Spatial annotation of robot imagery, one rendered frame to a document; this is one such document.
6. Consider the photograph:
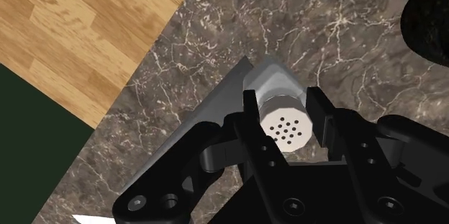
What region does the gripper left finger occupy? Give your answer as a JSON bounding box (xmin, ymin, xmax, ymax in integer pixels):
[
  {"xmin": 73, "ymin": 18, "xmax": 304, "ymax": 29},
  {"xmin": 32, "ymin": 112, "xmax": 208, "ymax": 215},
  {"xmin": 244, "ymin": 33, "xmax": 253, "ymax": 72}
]
[{"xmin": 112, "ymin": 89, "xmax": 310, "ymax": 224}]

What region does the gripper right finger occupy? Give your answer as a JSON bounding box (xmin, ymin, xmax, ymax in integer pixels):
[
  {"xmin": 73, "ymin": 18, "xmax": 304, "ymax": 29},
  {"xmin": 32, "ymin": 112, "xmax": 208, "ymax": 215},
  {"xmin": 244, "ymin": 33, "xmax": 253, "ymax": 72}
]
[{"xmin": 305, "ymin": 86, "xmax": 449, "ymax": 224}]

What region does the grey salt shaker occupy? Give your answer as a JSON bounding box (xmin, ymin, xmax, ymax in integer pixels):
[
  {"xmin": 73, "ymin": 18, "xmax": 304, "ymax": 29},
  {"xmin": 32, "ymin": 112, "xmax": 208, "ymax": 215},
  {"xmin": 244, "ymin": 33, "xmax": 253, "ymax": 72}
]
[{"xmin": 242, "ymin": 54, "xmax": 314, "ymax": 153}]

